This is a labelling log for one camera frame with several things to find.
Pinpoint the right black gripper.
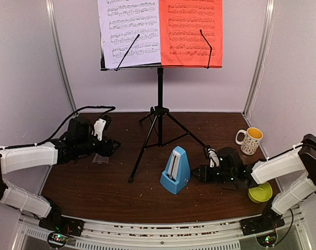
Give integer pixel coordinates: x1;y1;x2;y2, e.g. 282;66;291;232
190;165;235;183

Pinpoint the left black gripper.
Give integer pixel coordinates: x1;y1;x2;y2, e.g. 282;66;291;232
75;133;121;157

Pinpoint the blue metronome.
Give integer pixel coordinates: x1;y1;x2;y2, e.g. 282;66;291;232
160;146;191;195

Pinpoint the clear metronome front cover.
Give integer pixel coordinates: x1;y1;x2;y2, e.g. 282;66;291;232
92;154;109;164

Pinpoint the black music stand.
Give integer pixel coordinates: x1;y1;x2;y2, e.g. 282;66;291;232
99;0;223;184

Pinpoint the red sheet music page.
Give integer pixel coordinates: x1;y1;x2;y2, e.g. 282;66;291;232
159;0;223;69

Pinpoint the lavender sheet music page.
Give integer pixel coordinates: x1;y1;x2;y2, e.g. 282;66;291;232
97;0;161;69

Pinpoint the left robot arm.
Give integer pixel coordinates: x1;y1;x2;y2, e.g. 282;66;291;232
0;105;121;231

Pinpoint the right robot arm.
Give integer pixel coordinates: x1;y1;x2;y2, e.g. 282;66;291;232
192;134;316;230

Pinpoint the white mug orange inside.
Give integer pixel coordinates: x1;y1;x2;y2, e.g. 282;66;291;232
235;127;263;155

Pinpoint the yellow-green bowl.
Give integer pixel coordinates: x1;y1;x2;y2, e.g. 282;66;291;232
248;182;273;204

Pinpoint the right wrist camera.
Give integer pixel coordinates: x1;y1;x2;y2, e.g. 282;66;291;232
203;145;220;168

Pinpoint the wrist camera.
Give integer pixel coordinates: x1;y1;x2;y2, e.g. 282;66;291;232
92;115;111;141
203;145;220;168

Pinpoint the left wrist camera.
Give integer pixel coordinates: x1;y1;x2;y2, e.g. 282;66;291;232
92;115;111;141

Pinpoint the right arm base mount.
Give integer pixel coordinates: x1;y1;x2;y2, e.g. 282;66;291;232
240;216;285;248

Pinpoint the front aluminium rail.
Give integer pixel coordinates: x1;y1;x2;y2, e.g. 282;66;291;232
18;205;304;250

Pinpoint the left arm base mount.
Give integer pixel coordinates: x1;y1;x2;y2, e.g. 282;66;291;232
37;216;84;249

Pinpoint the left aluminium frame post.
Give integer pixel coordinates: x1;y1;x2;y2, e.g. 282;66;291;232
45;0;77;111

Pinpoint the aluminium frame post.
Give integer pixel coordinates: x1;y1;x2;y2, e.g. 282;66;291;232
45;0;77;111
244;0;276;117

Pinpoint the right aluminium frame post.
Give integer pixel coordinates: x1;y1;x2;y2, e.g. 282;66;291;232
244;0;276;117

